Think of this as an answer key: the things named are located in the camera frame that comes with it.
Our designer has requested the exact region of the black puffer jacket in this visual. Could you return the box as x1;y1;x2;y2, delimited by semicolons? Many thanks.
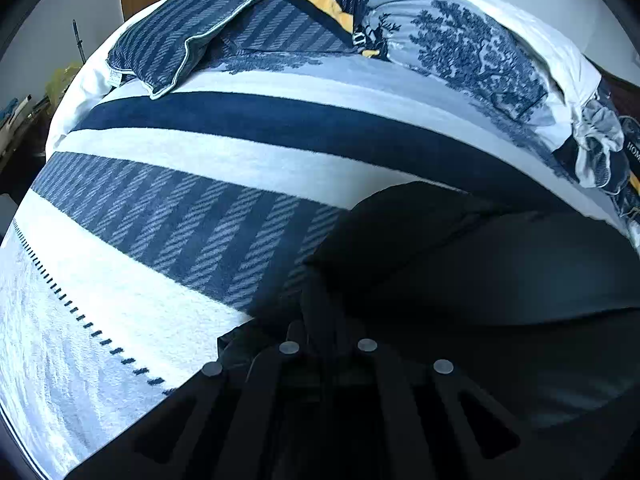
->
278;180;640;480

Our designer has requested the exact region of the blue striped pillow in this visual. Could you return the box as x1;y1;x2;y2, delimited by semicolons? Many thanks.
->
106;0;260;100

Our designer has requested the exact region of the blue white striped blanket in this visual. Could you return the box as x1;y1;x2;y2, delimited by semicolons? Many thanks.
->
1;56;623;479

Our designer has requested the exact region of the dark cluttered side table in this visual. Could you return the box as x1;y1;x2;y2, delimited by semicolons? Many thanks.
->
1;96;51;205

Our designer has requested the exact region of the blue tree print duvet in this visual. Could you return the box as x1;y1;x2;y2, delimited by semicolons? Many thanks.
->
219;0;640;221

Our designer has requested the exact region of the yellow green bag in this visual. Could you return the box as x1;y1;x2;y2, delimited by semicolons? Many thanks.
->
44;62;82;108

